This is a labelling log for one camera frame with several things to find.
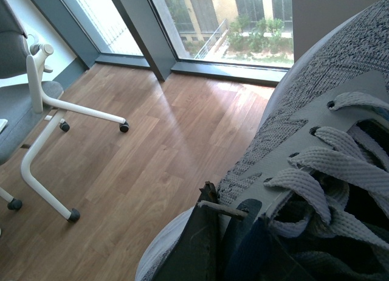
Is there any white grey office chair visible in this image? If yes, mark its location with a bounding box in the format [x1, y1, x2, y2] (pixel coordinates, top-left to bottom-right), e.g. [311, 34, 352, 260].
[1, 0, 129, 223]

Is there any left gripper black camera left finger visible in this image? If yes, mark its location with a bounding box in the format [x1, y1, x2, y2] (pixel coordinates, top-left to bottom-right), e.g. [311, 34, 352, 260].
[151, 180, 221, 281]

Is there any left gripper black camera right finger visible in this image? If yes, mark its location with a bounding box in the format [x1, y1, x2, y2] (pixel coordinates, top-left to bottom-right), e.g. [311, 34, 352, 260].
[220, 199, 313, 280]

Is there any grey sneaker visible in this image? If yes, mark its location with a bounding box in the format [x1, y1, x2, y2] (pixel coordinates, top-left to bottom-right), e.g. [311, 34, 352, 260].
[136, 0, 388, 280]

